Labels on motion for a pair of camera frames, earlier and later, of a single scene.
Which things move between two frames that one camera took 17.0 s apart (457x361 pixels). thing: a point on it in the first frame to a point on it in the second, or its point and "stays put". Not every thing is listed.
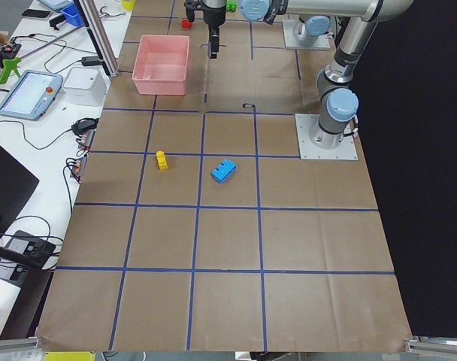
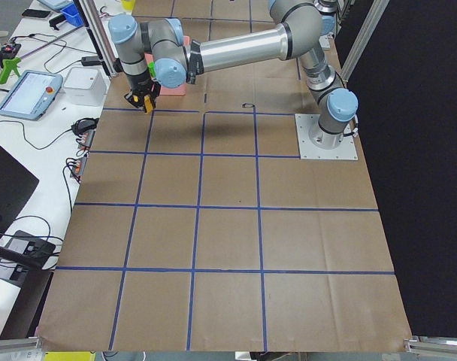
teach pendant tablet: x=31 y=95 stays put
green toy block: x=231 y=6 to x=152 y=70
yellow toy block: x=161 y=159 to x=148 y=105
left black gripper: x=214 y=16 to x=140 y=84
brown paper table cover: x=195 y=229 stays put
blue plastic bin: x=73 y=15 stays put
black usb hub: x=41 y=249 stays put
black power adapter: x=89 y=61 stays put
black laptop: x=10 y=187 stays put
